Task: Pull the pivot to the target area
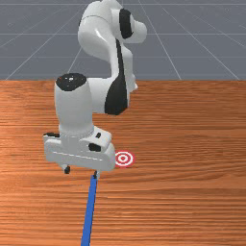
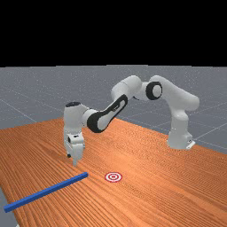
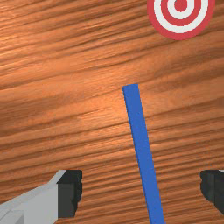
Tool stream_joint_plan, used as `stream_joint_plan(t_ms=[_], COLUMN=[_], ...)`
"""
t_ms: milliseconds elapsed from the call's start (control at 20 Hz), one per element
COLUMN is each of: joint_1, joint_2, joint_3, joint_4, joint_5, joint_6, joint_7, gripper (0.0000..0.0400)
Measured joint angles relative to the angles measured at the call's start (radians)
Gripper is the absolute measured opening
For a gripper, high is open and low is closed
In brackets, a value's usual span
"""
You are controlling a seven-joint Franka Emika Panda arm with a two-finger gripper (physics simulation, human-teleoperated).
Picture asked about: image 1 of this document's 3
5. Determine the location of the long blue stick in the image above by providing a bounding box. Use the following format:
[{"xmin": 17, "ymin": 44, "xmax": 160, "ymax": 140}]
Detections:
[{"xmin": 80, "ymin": 174, "xmax": 99, "ymax": 246}]

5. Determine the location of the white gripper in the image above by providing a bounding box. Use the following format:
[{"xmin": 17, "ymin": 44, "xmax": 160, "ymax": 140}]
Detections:
[{"xmin": 42, "ymin": 125, "xmax": 117, "ymax": 180}]

